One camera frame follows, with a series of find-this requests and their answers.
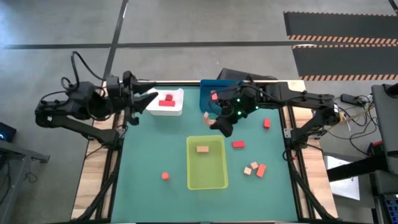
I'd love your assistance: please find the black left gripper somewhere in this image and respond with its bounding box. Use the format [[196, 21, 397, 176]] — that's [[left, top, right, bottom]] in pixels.
[[104, 70, 160, 126]]

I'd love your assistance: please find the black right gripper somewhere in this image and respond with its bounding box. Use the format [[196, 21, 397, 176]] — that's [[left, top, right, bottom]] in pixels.
[[209, 85, 261, 125]]

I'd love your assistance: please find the blue plastic bin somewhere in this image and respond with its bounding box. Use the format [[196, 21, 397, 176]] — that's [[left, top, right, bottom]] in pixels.
[[199, 78, 247, 114]]

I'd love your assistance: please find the white plastic bin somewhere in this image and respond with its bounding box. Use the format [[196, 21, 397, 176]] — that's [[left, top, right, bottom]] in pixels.
[[145, 87, 185, 117]]

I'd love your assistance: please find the black box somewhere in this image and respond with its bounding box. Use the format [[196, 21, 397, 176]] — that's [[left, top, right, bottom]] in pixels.
[[216, 67, 278, 82]]

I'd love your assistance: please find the translucent yellow plastic bin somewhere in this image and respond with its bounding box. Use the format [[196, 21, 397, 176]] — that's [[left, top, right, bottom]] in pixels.
[[185, 134, 229, 191]]

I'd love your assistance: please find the orange-red long block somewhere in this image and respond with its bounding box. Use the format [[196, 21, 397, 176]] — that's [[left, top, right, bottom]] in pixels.
[[255, 163, 267, 179]]

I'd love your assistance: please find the black power strip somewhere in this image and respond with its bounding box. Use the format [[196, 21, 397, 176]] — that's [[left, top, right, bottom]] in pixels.
[[340, 93, 367, 107]]

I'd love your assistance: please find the grey metal table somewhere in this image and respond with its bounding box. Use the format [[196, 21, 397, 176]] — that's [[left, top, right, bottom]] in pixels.
[[0, 139, 51, 224]]

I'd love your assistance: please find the black hazard-striped floor mat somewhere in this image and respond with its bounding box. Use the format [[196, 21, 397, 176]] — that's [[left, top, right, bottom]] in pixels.
[[283, 11, 398, 45], [291, 44, 398, 82]]

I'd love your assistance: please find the white paper sheet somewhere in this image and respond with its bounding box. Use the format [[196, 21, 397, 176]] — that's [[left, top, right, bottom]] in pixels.
[[323, 154, 361, 202]]

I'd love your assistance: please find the black computer with blue lights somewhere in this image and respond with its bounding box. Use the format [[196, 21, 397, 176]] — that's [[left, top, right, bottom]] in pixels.
[[0, 121, 17, 144]]

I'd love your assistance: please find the black table frame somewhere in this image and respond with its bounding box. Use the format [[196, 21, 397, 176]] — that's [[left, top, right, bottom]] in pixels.
[[71, 79, 340, 223]]

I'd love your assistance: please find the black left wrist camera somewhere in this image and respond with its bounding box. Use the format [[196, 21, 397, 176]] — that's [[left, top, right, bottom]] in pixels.
[[106, 75, 121, 96]]

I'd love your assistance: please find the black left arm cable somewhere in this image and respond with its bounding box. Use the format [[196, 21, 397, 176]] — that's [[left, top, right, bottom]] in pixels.
[[60, 50, 108, 91]]

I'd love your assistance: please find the black floor cable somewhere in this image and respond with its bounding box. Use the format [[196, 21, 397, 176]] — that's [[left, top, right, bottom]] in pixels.
[[323, 102, 376, 156]]

